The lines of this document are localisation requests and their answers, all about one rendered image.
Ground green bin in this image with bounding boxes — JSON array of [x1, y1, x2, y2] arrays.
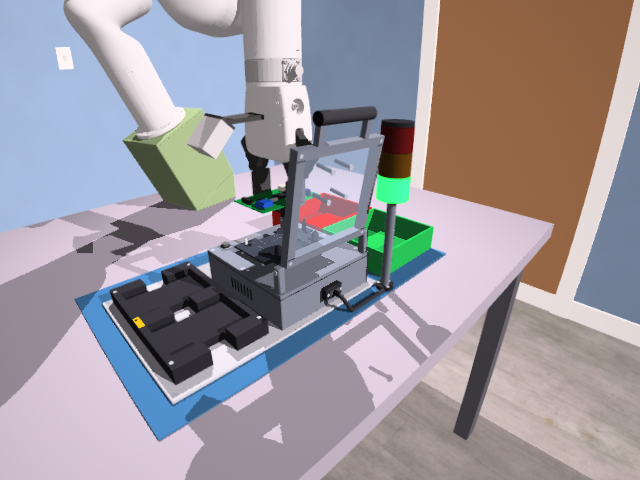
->
[[365, 208, 434, 277]]

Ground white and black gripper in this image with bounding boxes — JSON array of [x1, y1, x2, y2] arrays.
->
[[241, 81, 312, 195]]

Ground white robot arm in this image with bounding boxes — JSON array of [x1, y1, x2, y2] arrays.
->
[[63, 0, 303, 159]]

